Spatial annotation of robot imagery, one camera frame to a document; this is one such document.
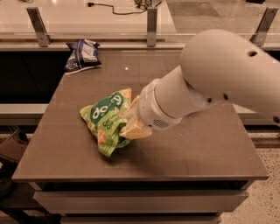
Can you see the left metal rail bracket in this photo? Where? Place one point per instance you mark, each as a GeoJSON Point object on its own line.
{"type": "Point", "coordinates": [38, 25]}

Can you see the grey table drawer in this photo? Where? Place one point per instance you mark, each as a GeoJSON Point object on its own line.
{"type": "Point", "coordinates": [141, 202]}

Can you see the middle metal rail bracket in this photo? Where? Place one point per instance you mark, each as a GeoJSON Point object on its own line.
{"type": "Point", "coordinates": [152, 16]}

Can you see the green rice chip bag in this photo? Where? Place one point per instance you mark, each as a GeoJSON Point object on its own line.
{"type": "Point", "coordinates": [105, 120]}

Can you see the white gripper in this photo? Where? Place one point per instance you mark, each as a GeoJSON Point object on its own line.
{"type": "Point", "coordinates": [149, 107]}

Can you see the right metal rail bracket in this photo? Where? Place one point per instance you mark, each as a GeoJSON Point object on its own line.
{"type": "Point", "coordinates": [259, 37]}

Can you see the blue chip bag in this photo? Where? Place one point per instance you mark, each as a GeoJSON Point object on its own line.
{"type": "Point", "coordinates": [84, 56]}

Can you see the metal rail bracket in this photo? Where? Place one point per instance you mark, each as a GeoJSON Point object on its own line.
{"type": "Point", "coordinates": [259, 37]}
{"type": "Point", "coordinates": [38, 25]}
{"type": "Point", "coordinates": [152, 16]}

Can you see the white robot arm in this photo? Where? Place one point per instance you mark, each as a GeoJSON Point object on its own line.
{"type": "Point", "coordinates": [215, 66]}

